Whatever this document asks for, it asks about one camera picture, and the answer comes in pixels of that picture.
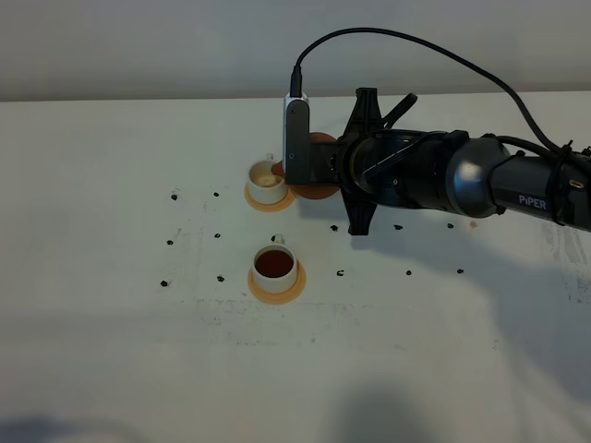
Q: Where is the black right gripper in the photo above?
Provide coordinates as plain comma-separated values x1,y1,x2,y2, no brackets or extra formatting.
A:
336,88,384,235

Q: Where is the brown clay teapot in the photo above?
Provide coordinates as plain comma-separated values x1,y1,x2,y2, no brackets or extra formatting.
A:
271,132,339,199

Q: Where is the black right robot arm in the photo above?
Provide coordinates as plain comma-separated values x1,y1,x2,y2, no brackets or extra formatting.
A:
333,89,590,235

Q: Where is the orange far cup coaster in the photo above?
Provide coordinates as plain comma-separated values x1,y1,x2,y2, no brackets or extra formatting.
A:
244,183,296,212

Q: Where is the orange cup coaster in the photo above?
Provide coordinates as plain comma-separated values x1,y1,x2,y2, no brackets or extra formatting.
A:
247,260,307,305
244,183,296,212

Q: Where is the white far teacup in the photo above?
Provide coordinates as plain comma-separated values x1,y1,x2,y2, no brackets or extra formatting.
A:
247,155,287,206

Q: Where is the white teacup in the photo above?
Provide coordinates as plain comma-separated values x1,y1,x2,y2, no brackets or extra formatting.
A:
251,234,298,294
247,155,287,206

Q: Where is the white near teacup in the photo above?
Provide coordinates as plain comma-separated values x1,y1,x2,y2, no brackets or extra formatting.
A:
251,234,298,294

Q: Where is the orange near cup coaster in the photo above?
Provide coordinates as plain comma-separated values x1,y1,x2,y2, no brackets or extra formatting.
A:
247,260,307,305

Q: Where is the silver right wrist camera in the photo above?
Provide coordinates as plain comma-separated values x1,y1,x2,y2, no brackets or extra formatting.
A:
282,91,343,186

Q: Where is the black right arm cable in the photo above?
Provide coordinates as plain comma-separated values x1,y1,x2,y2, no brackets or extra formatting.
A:
289,27,591,162

